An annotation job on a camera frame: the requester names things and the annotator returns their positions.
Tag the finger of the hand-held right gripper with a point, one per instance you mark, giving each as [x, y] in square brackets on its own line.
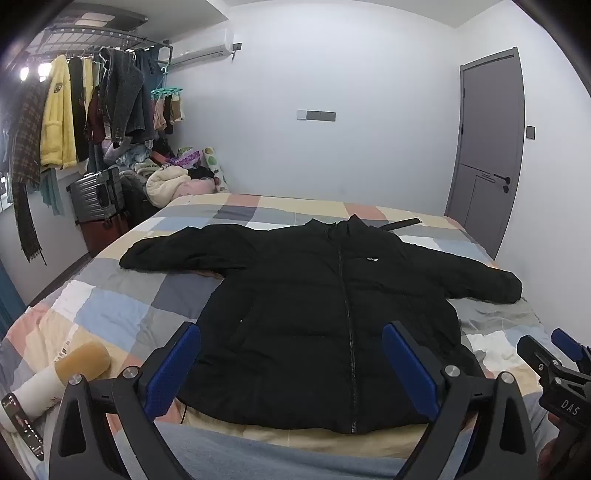
[569, 345]
[535, 355]

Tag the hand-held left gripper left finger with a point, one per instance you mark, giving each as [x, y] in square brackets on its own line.
[171, 374]

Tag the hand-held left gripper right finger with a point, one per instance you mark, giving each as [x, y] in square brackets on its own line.
[411, 369]

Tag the black puffer jacket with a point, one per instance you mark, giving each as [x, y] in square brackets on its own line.
[295, 314]

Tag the metal ceiling clothes rack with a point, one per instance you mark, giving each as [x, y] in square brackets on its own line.
[115, 39]

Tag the person's right hand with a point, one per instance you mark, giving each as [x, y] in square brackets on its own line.
[548, 459]

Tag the checkered patchwork bed sheet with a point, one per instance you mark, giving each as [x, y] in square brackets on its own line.
[115, 314]

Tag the black belt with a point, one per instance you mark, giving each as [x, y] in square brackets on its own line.
[401, 224]

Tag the red-brown suitcase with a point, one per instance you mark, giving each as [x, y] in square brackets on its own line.
[104, 235]

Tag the black smartphone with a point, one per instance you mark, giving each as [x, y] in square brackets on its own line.
[23, 427]

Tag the black suitcase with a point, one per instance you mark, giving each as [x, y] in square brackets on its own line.
[138, 203]

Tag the blue curtain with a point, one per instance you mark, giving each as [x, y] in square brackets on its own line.
[10, 300]

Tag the cream fleece blanket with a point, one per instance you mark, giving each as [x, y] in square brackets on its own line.
[164, 187]

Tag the pink blanket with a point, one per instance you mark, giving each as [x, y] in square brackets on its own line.
[198, 188]

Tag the grey ribbed suitcase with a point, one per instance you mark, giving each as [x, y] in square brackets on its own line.
[97, 196]

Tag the white dotted pillow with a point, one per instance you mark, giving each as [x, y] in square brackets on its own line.
[217, 168]

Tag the purple patterned bag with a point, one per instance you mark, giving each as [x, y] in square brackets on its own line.
[184, 159]

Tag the teal towel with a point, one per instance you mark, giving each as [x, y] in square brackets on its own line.
[51, 191]

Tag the grey door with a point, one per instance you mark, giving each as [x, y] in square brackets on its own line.
[489, 138]

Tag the dark plaid scarf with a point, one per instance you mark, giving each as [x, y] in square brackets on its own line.
[25, 152]

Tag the teal clip sock hanger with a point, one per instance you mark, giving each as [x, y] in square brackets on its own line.
[167, 108]

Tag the dark grey denim jacket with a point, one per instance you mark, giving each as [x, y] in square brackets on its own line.
[127, 97]

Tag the yellow fleece robe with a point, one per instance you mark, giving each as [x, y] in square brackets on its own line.
[57, 115]

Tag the black hanging garment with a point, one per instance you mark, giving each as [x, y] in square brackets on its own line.
[78, 106]

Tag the white air conditioner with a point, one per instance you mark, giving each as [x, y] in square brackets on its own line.
[203, 46]

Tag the grey wall switch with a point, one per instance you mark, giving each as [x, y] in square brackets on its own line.
[531, 132]

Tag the grey and white wall panel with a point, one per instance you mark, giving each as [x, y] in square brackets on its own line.
[318, 115]

